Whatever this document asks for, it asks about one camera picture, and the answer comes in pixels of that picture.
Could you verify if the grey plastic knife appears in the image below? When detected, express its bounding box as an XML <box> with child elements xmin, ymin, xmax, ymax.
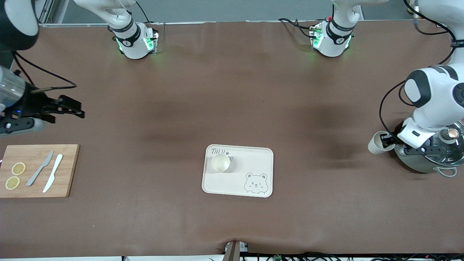
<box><xmin>26</xmin><ymin>150</ymin><xmax>54</xmax><ymax>187</ymax></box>

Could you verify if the black base cable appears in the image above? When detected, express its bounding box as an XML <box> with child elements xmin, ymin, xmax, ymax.
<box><xmin>278</xmin><ymin>17</ymin><xmax>319</xmax><ymax>38</ymax></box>
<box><xmin>136</xmin><ymin>2</ymin><xmax>151</xmax><ymax>24</ymax></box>

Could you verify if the beige bear print tray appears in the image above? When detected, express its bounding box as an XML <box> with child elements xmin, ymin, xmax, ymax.
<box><xmin>202</xmin><ymin>144</ymin><xmax>274</xmax><ymax>198</ymax></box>

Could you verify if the aluminium frame profile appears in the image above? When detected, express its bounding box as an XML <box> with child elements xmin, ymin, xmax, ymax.
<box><xmin>36</xmin><ymin>0</ymin><xmax>55</xmax><ymax>26</ymax></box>

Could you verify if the white plastic knife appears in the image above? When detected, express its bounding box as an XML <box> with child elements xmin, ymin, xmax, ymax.
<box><xmin>42</xmin><ymin>154</ymin><xmax>63</xmax><ymax>193</ymax></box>

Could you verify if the brown table cover mat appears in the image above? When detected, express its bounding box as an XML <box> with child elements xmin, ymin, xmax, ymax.
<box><xmin>0</xmin><ymin>21</ymin><xmax>464</xmax><ymax>258</ymax></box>

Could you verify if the grey pot with glass lid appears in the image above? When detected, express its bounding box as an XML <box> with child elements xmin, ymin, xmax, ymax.
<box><xmin>393</xmin><ymin>121</ymin><xmax>464</xmax><ymax>177</ymax></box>

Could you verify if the black cable with connector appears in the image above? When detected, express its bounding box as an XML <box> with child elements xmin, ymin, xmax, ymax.
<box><xmin>403</xmin><ymin>0</ymin><xmax>456</xmax><ymax>66</ymax></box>

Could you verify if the short black cable loop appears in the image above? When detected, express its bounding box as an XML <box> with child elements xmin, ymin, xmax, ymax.
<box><xmin>399</xmin><ymin>83</ymin><xmax>415</xmax><ymax>106</ymax></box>

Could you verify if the white plastic cup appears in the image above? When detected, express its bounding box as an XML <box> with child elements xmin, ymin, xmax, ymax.
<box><xmin>211</xmin><ymin>154</ymin><xmax>231</xmax><ymax>173</ymax></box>
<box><xmin>368</xmin><ymin>131</ymin><xmax>396</xmax><ymax>155</ymax></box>

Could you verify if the bamboo cutting board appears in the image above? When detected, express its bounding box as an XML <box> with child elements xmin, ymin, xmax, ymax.
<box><xmin>0</xmin><ymin>144</ymin><xmax>80</xmax><ymax>198</ymax></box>

